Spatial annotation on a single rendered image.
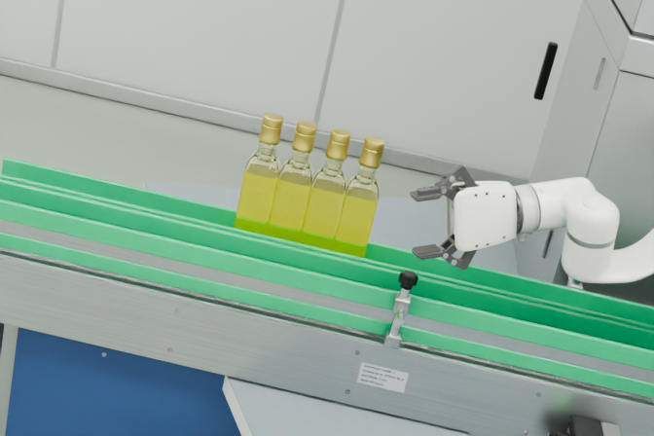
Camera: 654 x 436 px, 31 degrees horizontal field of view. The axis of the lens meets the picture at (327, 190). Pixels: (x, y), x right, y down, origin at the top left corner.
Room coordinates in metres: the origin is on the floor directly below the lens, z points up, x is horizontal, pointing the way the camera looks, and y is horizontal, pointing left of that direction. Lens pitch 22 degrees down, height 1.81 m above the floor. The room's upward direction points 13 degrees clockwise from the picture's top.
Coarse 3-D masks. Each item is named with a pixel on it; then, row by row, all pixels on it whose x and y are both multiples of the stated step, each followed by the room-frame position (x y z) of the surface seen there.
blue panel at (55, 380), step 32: (32, 352) 1.73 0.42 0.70; (64, 352) 1.73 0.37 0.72; (96, 352) 1.73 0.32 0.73; (32, 384) 1.73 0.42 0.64; (64, 384) 1.73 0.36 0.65; (96, 384) 1.73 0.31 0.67; (128, 384) 1.73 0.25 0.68; (160, 384) 1.73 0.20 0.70; (192, 384) 1.73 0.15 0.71; (32, 416) 1.73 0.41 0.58; (64, 416) 1.73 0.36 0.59; (96, 416) 1.73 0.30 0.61; (128, 416) 1.73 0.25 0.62; (160, 416) 1.73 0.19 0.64; (192, 416) 1.73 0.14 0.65; (224, 416) 1.73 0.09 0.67
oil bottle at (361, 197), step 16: (368, 144) 1.85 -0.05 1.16; (368, 160) 1.84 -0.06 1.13; (352, 176) 1.87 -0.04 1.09; (368, 176) 1.85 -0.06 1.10; (352, 192) 1.83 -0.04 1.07; (368, 192) 1.83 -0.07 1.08; (352, 208) 1.83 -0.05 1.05; (368, 208) 1.83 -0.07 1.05; (352, 224) 1.83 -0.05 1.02; (368, 224) 1.83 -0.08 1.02; (336, 240) 1.83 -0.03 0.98; (352, 240) 1.83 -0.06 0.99; (368, 240) 1.84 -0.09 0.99
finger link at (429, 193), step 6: (444, 180) 1.70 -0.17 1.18; (450, 180) 1.70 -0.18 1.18; (432, 186) 1.71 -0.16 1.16; (438, 186) 1.70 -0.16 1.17; (450, 186) 1.70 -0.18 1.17; (414, 192) 1.70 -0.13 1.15; (420, 192) 1.69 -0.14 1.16; (426, 192) 1.69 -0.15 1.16; (432, 192) 1.69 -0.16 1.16; (438, 192) 1.69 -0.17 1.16; (414, 198) 1.68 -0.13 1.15; (420, 198) 1.68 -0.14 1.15; (426, 198) 1.68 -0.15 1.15; (432, 198) 1.68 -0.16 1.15; (438, 198) 1.69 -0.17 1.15
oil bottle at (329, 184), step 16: (336, 128) 1.87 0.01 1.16; (336, 144) 1.84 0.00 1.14; (336, 160) 1.84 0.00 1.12; (320, 176) 1.84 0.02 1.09; (336, 176) 1.84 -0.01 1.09; (320, 192) 1.83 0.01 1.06; (336, 192) 1.83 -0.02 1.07; (320, 208) 1.83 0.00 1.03; (336, 208) 1.83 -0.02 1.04; (304, 224) 1.84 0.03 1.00; (320, 224) 1.83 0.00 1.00; (336, 224) 1.84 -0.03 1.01; (304, 240) 1.83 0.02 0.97; (320, 240) 1.83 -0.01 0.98
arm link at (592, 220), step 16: (544, 192) 1.74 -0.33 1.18; (560, 192) 1.74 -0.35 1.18; (576, 192) 1.73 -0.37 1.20; (592, 192) 1.73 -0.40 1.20; (544, 208) 1.72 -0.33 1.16; (560, 208) 1.73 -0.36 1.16; (576, 208) 1.69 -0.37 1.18; (592, 208) 1.68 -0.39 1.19; (608, 208) 1.68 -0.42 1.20; (544, 224) 1.72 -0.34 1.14; (560, 224) 1.74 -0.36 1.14; (576, 224) 1.68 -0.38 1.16; (592, 224) 1.66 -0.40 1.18; (608, 224) 1.67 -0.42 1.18; (576, 240) 1.68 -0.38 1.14; (592, 240) 1.67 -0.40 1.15; (608, 240) 1.68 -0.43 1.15
